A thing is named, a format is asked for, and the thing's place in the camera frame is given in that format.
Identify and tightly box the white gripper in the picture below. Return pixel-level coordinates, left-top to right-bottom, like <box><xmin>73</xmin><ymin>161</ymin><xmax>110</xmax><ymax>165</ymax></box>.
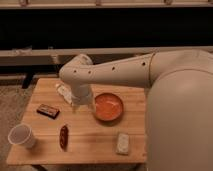
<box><xmin>71</xmin><ymin>85</ymin><xmax>95</xmax><ymax>112</ymax></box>

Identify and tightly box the dark red pepper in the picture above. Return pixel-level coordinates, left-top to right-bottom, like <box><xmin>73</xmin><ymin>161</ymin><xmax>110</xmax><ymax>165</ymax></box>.
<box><xmin>59</xmin><ymin>125</ymin><xmax>69</xmax><ymax>150</ymax></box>

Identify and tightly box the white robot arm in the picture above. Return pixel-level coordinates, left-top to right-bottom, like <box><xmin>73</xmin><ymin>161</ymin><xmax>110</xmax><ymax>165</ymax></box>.
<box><xmin>59</xmin><ymin>50</ymin><xmax>213</xmax><ymax>171</ymax></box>

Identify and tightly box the orange ceramic bowl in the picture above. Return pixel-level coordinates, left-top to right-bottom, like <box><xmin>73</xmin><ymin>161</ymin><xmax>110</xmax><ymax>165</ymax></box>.
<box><xmin>94</xmin><ymin>93</ymin><xmax>124</xmax><ymax>122</ymax></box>

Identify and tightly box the white tube bottle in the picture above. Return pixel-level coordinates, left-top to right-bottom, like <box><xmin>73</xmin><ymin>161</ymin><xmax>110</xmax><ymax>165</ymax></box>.
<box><xmin>55</xmin><ymin>84</ymin><xmax>72</xmax><ymax>104</ymax></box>

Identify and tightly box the dark chocolate bar packet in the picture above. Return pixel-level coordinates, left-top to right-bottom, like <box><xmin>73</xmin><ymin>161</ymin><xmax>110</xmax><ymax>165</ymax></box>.
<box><xmin>36</xmin><ymin>104</ymin><xmax>60</xmax><ymax>119</ymax></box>

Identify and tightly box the wooden table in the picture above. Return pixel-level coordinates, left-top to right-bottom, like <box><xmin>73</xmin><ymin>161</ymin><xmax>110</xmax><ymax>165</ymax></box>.
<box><xmin>7</xmin><ymin>78</ymin><xmax>146</xmax><ymax>165</ymax></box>

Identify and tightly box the white plastic cup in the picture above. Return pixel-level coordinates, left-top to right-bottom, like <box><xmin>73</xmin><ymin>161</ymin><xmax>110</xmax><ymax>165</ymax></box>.
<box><xmin>8</xmin><ymin>124</ymin><xmax>36</xmax><ymax>149</ymax></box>

